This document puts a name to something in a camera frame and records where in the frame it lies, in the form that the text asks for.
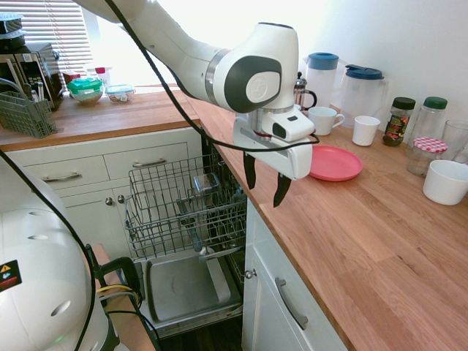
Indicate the clear pitcher round blue lid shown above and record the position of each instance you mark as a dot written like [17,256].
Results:
[321,84]

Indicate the clear glass in rack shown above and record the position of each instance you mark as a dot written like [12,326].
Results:
[205,183]

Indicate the food container green lid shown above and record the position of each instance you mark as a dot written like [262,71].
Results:
[85,89]

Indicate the white ceramic bowl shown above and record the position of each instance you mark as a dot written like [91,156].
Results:
[446,183]

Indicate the small red box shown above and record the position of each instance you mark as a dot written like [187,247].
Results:
[70,77]

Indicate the stacked items on oven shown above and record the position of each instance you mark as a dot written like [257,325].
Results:
[11,31]

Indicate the food container blue lid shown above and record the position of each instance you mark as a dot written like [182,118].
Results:
[120,93]

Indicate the small glass french press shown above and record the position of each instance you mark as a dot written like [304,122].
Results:
[302,93]

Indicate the pink round plate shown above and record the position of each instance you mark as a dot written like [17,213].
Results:
[338,164]

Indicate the black toaster oven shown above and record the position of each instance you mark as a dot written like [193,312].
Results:
[33,69]

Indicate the clear jar green lid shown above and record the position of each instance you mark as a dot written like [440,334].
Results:
[431,120]

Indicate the black table clamp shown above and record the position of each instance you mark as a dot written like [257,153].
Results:
[124,265]

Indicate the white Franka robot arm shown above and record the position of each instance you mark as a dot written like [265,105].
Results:
[183,40]

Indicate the clear pitcher dark blue lid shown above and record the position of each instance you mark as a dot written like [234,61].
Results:
[362,97]

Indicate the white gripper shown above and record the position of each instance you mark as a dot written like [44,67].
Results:
[289,159]

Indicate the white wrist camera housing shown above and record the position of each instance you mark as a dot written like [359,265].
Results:
[292,126]

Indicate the grey plastic cutlery basket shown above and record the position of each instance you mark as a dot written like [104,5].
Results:
[25,117]

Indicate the open dishwasher door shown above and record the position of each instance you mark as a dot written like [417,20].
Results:
[183,289]

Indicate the dark coffee jar black lid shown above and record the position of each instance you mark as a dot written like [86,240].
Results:
[398,124]

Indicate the wooden robot mounting board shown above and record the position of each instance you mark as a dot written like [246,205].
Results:
[124,325]

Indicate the window blind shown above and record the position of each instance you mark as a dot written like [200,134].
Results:
[55,25]

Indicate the clear glass tumbler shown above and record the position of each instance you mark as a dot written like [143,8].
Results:
[457,139]

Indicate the glass jar red checked lid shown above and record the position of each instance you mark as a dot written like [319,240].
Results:
[426,153]

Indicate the white bottle red cap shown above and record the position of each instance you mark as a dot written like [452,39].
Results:
[103,77]

